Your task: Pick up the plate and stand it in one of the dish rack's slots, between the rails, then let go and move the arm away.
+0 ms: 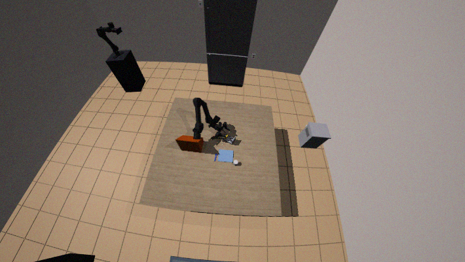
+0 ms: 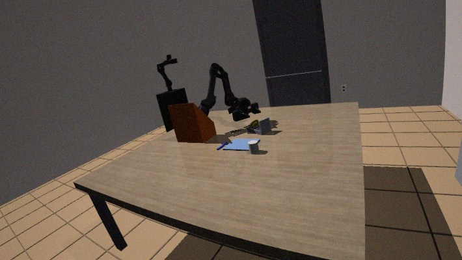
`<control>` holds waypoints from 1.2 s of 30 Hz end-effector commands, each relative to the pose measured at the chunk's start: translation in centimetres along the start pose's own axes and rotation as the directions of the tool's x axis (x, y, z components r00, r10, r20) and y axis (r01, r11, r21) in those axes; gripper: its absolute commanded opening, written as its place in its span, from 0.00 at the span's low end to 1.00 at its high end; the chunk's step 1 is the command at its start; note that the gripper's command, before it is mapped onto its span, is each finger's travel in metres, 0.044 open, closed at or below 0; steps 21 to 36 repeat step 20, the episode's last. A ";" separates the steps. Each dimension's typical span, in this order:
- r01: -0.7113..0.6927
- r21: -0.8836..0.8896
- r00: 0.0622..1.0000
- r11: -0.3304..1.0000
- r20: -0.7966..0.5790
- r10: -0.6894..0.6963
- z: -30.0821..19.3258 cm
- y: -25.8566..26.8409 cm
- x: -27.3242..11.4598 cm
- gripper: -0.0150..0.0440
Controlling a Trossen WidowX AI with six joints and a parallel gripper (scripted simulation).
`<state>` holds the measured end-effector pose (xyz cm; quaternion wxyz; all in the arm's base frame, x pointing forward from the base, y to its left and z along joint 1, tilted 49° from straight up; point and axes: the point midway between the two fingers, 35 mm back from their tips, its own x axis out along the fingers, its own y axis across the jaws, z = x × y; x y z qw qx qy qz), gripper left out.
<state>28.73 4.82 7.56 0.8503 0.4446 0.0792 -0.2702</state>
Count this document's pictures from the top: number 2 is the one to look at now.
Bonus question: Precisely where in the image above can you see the yellow plate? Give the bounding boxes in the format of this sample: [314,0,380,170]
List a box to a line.
[249,120,258,129]

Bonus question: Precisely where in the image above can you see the light blue flat mat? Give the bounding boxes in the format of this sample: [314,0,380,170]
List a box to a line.
[223,139,260,151]

